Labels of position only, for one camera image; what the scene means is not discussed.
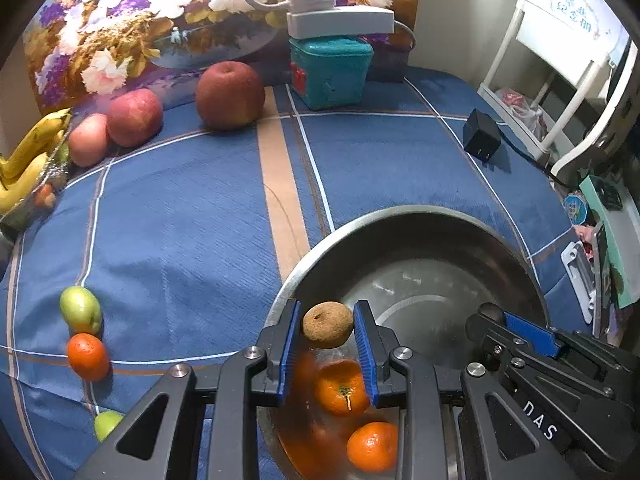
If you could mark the small green mango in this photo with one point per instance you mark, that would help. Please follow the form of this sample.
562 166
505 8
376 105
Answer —
80 308

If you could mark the orange tangerine with stem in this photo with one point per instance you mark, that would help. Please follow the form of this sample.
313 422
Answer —
345 385

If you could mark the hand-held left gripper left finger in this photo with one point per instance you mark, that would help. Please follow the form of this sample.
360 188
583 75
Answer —
289 355

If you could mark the small orange fruit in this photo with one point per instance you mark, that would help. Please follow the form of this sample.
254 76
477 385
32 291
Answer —
44 196

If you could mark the red striped apple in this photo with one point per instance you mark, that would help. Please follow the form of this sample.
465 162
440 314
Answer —
135 117

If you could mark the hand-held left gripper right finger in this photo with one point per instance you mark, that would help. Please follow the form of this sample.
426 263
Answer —
367 360

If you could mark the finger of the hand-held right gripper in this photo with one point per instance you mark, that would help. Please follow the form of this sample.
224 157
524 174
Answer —
532 335
505 355

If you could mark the black power adapter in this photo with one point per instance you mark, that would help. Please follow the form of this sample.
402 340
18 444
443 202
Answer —
481 135

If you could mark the yellow banana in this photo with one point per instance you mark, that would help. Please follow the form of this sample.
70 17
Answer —
35 142
17 185

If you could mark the floral wall poster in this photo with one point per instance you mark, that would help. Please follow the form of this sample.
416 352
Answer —
150 10

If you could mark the pale pink apple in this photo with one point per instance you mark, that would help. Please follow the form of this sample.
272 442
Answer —
89 140

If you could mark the teal plastic box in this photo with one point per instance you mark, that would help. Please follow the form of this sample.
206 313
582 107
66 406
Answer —
330 72

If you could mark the clear plastic container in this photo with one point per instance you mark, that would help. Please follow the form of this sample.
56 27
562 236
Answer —
30 215

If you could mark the red plastic bag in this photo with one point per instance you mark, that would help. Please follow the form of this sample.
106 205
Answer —
520 105

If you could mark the dark red apple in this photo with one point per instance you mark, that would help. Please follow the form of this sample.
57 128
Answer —
230 95

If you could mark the white plastic bracket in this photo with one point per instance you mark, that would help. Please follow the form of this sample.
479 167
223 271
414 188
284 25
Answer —
577 275

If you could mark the green board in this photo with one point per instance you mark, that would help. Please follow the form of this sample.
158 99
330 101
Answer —
607 240

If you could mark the white metal rack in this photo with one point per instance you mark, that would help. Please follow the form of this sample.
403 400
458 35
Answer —
550 60

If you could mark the white power strip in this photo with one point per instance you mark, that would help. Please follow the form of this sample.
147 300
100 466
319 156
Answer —
340 17

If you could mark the round metal bowl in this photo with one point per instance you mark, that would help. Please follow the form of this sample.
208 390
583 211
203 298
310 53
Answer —
425 270

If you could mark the brown kiwi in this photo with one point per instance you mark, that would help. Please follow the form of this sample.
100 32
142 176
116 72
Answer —
327 325

